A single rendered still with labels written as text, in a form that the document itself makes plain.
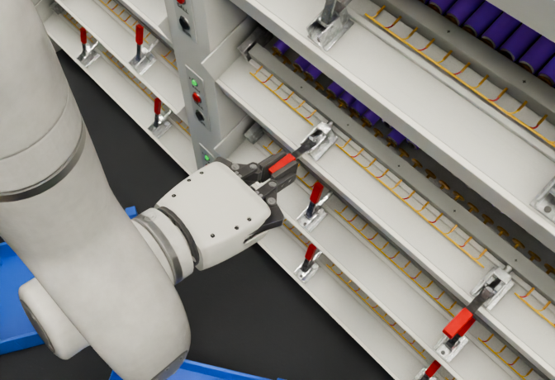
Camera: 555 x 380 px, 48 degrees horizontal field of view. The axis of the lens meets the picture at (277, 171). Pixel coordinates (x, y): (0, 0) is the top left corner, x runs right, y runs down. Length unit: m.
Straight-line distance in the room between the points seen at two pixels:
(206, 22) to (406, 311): 0.48
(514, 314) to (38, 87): 0.54
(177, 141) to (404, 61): 0.75
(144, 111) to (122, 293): 0.86
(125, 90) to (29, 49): 1.05
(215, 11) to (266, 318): 0.63
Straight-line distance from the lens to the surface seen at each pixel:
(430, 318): 0.90
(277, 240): 1.15
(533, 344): 0.72
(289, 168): 0.73
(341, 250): 0.93
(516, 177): 0.57
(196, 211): 0.67
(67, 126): 0.40
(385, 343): 1.09
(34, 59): 0.35
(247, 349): 1.18
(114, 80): 1.41
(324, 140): 0.77
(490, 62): 0.58
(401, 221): 0.74
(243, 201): 0.69
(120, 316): 0.52
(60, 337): 0.61
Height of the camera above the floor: 1.13
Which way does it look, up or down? 57 degrees down
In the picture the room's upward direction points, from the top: straight up
